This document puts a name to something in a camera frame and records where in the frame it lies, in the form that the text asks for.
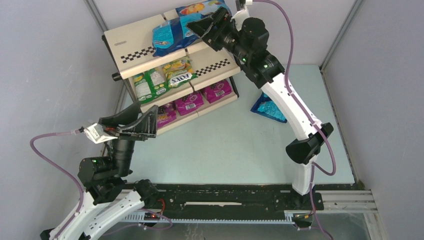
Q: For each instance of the green candy bag nutrition side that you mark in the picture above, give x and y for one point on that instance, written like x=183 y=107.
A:
x=150 y=85

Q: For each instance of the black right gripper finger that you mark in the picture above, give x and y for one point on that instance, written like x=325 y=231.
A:
x=211 y=39
x=204 y=25

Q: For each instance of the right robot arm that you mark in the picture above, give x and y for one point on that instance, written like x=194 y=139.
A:
x=247 y=41

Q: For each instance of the beige three-tier shelf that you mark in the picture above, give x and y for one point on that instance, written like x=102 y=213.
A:
x=130 y=47

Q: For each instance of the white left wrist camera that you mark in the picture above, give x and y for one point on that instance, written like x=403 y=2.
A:
x=96 y=133

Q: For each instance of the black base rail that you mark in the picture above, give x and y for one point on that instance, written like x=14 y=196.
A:
x=231 y=202

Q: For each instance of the magenta grape candy bag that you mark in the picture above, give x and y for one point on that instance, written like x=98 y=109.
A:
x=189 y=103
x=216 y=91
x=166 y=114

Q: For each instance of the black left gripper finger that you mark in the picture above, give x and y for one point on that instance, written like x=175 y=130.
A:
x=146 y=123
x=124 y=117

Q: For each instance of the green Fox's candy bag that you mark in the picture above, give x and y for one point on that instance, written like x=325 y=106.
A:
x=178 y=72

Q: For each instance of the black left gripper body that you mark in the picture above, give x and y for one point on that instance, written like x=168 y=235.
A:
x=127 y=134

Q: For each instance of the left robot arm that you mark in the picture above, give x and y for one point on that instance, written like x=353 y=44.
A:
x=101 y=179

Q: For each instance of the teal blue candy bag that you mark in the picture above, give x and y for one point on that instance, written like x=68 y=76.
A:
x=265 y=107
x=174 y=35

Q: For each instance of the blue fruit candy bag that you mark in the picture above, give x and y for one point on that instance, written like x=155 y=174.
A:
x=197 y=11

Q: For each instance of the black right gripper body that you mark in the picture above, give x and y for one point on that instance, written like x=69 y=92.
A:
x=216 y=33

